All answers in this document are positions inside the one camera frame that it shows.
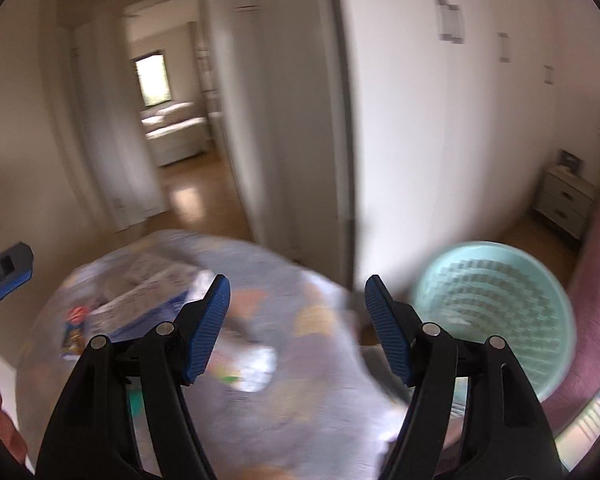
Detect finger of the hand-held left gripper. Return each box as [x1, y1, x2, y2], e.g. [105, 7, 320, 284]
[0, 242, 35, 317]

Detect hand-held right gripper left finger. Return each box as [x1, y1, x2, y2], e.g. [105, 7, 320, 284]
[35, 274, 231, 480]

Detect colourful snack wrapper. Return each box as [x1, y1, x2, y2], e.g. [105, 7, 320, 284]
[61, 304, 90, 357]

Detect dark picture frame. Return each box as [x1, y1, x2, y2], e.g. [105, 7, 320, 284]
[557, 148, 584, 176]

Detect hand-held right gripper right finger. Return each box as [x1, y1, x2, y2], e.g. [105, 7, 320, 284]
[364, 274, 566, 480]

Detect person's left forearm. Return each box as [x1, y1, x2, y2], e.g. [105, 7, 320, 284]
[0, 360, 29, 467]

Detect blue and white cardboard box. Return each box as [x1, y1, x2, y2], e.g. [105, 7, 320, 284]
[86, 254, 203, 342]

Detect clear plastic garbage bag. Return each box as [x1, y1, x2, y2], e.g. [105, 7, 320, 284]
[16, 229, 413, 480]

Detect mint green plastic wastebasket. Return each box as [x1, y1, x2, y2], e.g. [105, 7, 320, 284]
[409, 241, 579, 405]

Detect window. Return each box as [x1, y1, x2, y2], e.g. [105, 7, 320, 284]
[133, 51, 172, 108]

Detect white door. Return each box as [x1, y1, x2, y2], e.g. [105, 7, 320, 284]
[201, 0, 357, 273]

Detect striped flat packet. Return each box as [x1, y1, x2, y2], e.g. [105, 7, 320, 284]
[554, 379, 600, 472]

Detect pink bed blanket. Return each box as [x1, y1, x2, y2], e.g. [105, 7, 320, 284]
[547, 172, 600, 443]

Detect white sofa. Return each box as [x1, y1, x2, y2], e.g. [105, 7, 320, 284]
[140, 101, 213, 167]

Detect beige nightstand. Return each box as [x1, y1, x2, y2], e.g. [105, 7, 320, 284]
[532, 165, 597, 252]

